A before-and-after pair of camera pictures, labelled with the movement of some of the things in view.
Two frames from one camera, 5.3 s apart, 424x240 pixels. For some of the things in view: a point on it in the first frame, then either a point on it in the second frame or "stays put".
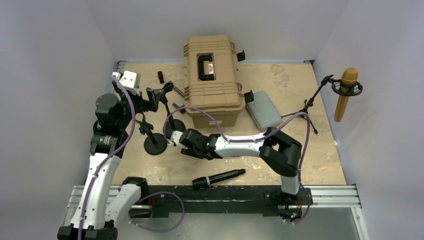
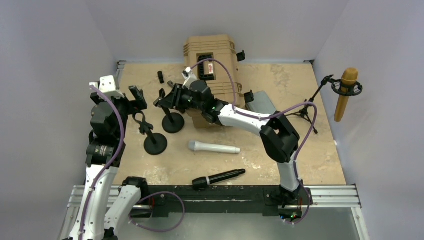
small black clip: (160, 75) stays put
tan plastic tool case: (212, 84) stays put
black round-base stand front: (154, 144) stays put
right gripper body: (193, 151) to (186, 101)
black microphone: (201, 183) stays put
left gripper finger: (154, 95) to (139, 96)
